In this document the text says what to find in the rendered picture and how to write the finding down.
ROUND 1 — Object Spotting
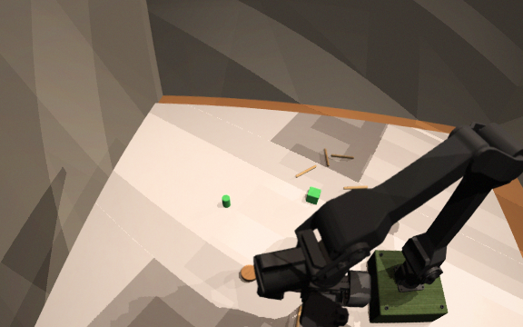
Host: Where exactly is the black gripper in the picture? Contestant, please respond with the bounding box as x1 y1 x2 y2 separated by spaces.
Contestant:
264 270 371 308

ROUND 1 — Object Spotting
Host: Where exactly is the orange round disc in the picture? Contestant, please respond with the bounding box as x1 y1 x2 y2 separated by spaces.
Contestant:
241 264 255 282

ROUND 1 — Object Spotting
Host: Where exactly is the red string with wooden stick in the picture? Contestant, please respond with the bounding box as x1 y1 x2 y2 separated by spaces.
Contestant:
295 306 302 327

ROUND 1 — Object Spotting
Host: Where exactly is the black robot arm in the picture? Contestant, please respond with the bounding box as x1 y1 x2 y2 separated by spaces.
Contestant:
252 121 523 327

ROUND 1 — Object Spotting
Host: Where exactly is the green cylinder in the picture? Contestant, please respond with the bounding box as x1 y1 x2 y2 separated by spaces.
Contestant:
222 195 231 208

